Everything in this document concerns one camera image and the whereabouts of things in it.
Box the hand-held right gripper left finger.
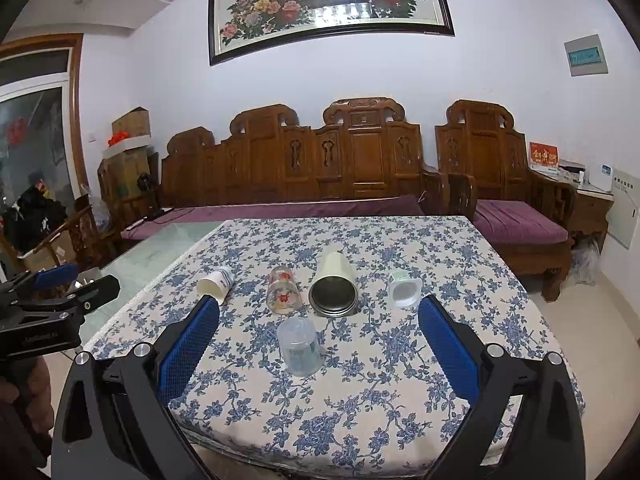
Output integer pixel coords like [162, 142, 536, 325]
[52, 294, 221, 480]

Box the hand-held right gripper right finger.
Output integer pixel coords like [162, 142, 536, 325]
[418, 295, 587, 480]

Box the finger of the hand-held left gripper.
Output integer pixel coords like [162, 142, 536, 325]
[32, 263, 80, 292]
[64, 274, 121, 317]

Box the white paper cup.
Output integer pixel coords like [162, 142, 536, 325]
[196, 267, 235, 305]

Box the small green white cup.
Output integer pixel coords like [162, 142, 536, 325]
[388, 269, 420, 310]

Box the flower print glass cup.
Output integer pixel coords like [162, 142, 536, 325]
[266, 264, 305, 316]

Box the cream tumbler cup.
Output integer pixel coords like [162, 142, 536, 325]
[308, 251, 361, 319]

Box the person's left forearm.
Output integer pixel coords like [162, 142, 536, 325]
[0, 357, 55, 471]

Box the clear plastic cup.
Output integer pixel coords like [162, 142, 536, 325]
[277, 315, 325, 377]

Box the wooden chair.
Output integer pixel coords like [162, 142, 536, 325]
[19, 194, 117, 272]

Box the green glass coffee table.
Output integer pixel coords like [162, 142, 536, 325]
[76, 220, 224, 347]

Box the pile of black clothes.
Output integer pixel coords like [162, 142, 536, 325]
[2, 172, 69, 257]

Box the blue floral tablecloth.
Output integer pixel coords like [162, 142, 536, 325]
[82, 215, 586, 477]

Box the black desk fan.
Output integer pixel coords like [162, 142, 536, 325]
[136, 171, 172, 223]

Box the purple armchair cushion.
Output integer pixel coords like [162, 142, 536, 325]
[472, 199, 571, 246]

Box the purple sofa cushion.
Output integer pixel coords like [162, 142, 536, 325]
[121, 194, 427, 242]

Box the clear plastic bag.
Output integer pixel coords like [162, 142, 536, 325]
[569, 236, 601, 287]

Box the small cardboard box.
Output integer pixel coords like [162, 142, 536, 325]
[110, 107, 153, 147]

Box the carved wooden armchair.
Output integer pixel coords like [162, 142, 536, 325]
[433, 99, 577, 304]

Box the wooden side table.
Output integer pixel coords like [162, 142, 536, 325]
[530, 169, 615, 257]

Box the red gift box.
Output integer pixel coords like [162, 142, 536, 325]
[528, 141, 560, 172]

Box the carved wooden sofa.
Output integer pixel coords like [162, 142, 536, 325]
[159, 96, 479, 222]

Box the framed peacock flower painting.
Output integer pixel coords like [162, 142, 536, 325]
[207, 0, 456, 66]

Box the wooden door frame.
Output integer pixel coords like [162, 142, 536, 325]
[0, 33, 89, 202]

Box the grey wall panel box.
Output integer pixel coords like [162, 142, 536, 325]
[563, 33, 610, 77]

